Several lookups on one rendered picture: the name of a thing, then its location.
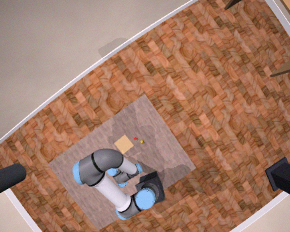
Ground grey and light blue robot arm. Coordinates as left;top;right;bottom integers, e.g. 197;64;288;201
72;149;159;220

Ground tan flat mat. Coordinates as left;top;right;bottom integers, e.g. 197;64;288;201
115;135;134;154

